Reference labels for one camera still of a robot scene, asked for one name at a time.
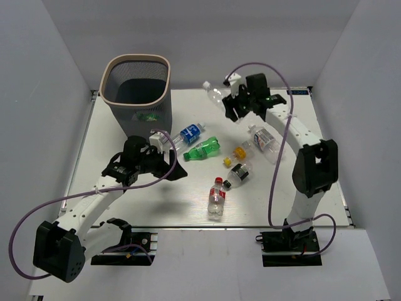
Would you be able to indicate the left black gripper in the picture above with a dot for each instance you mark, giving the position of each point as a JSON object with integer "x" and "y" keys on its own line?
{"x": 177, "y": 173}

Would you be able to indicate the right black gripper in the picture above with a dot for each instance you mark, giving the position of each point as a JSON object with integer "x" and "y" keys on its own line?
{"x": 229, "y": 103}

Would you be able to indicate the large clear plastic bottle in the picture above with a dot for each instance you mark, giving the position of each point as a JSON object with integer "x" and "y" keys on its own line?
{"x": 216, "y": 96}

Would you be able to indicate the blue label plastic bottle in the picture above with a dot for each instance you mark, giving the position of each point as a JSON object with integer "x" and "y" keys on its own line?
{"x": 188, "y": 136}

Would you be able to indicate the green plastic bottle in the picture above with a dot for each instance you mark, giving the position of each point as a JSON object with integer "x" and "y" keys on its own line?
{"x": 202, "y": 150}

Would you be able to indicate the red cap clear bottle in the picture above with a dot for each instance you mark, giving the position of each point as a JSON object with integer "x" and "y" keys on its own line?
{"x": 217, "y": 197}

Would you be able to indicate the white label clear bottle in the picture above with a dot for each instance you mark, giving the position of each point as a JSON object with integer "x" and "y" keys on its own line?
{"x": 265, "y": 142}

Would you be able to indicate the yellow cap small bottle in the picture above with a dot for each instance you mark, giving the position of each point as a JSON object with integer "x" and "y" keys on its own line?
{"x": 240, "y": 154}

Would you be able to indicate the black label black cap bottle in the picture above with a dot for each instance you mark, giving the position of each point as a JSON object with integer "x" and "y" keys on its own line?
{"x": 238, "y": 175}

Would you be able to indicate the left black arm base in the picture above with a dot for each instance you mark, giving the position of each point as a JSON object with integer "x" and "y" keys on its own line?
{"x": 137, "y": 249}

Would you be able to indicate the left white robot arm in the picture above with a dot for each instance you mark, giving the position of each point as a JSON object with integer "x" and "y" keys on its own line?
{"x": 62, "y": 247}

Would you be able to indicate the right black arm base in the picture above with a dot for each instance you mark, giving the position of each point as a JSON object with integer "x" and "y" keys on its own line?
{"x": 288, "y": 249}

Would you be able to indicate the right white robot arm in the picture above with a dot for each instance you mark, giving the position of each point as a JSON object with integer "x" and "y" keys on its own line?
{"x": 316, "y": 164}

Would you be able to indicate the grey mesh waste bin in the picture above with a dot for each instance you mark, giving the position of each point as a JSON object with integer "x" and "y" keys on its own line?
{"x": 138, "y": 83}

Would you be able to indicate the blue table label sticker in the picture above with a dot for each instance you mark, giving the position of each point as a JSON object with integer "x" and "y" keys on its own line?
{"x": 298, "y": 92}

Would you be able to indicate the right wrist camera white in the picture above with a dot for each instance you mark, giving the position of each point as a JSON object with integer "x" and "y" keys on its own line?
{"x": 233, "y": 82}

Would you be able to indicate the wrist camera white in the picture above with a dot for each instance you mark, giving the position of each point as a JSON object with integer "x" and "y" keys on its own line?
{"x": 161, "y": 142}
{"x": 233, "y": 82}

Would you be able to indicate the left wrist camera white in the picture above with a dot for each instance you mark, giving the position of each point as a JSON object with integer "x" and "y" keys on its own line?
{"x": 161, "y": 142}

